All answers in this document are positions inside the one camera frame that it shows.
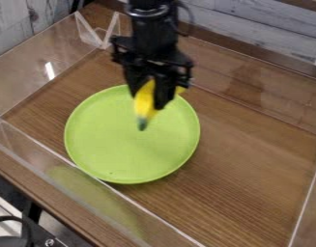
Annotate yellow toy banana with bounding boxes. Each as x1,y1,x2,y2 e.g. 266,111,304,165
132,78,187,132

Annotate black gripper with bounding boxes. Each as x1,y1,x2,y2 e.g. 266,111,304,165
109,9,192,110

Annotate green round plate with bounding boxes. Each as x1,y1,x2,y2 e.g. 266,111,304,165
62,85,199,184

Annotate black metal table bracket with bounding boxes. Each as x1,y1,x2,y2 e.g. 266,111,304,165
21,201,67,247

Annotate clear acrylic enclosure walls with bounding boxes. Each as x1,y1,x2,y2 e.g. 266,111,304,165
0,7,316,247

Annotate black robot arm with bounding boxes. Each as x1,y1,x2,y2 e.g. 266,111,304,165
109,0,192,110

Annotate black cable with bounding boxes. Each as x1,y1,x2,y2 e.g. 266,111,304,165
0,215,34,247

